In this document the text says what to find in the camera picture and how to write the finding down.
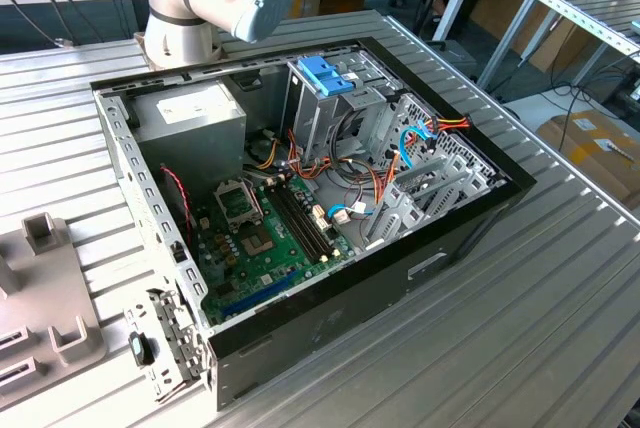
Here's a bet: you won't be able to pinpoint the blue disk data wire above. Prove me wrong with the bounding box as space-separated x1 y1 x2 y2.
398 120 436 169

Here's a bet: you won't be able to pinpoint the blue expansion slot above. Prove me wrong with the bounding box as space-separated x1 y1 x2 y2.
221 270 301 320

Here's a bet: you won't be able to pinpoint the grey metal drive cage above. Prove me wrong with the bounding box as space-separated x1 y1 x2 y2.
279 45 404 165

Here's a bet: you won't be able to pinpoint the orange red black wire bundle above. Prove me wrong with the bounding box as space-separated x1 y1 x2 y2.
319 155 401 212

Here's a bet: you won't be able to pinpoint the red twisted fan wire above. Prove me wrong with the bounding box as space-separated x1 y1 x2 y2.
160 165 195 249

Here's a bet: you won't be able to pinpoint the grey metal disk bay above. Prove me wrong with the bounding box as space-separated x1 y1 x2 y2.
363 151 507 254

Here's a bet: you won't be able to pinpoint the black case fan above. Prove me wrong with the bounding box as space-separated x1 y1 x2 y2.
158 162 197 252

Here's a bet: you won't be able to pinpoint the blue plastic drive bracket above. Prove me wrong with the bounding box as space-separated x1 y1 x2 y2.
297 56 362 98

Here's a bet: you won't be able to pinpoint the red yellow disk power wire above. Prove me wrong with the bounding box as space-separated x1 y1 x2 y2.
410 115 474 142

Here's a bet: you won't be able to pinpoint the grey parts rack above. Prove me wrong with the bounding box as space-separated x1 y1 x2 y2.
0 212 109 412

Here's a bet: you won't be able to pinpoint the yellow orange power wires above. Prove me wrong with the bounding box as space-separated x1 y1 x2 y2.
249 130 281 172

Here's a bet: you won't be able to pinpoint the green motherboard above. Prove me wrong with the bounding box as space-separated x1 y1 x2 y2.
192 175 359 327

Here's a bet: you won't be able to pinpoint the metal socket cover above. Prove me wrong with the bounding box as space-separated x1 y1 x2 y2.
213 180 265 230

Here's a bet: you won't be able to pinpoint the light blue flat wire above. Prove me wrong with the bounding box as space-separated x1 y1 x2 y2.
327 201 351 225

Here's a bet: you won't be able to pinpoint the black PC case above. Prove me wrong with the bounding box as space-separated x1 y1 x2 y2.
89 36 539 414

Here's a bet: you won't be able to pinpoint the grey power supply unit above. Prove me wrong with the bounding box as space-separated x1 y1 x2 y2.
127 78 249 199

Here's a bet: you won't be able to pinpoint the CPU socket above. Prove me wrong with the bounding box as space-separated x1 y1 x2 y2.
238 226 277 260

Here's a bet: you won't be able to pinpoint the small black teal latch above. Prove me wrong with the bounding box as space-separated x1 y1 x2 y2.
128 331 155 367

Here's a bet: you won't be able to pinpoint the metal slat side table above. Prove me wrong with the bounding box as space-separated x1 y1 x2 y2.
477 0 640 94

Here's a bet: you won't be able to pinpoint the large cardboard box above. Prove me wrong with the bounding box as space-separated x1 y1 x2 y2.
534 110 640 209

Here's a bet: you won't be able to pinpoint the red orange wire loop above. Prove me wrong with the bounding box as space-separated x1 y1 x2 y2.
287 128 334 182

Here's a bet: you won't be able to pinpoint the thick black cable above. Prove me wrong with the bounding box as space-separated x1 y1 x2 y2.
337 97 374 149

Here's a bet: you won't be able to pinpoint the black RAM slot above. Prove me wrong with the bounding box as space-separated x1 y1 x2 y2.
268 184 323 263
275 181 329 259
281 179 335 256

